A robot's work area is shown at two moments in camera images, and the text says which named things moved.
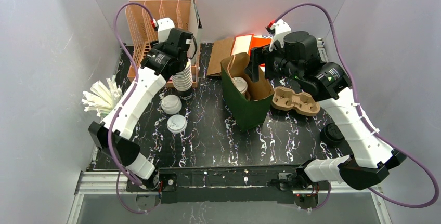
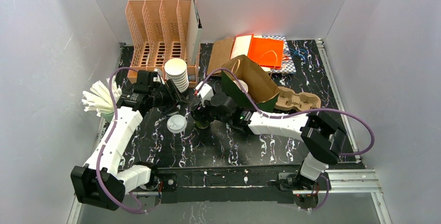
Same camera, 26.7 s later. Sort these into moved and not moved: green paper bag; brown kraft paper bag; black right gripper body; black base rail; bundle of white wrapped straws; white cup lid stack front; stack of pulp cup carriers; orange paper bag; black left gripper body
Moved: black right gripper body; green paper bag; black left gripper body
Not moved: orange paper bag; white cup lid stack front; stack of pulp cup carriers; brown kraft paper bag; bundle of white wrapped straws; black base rail
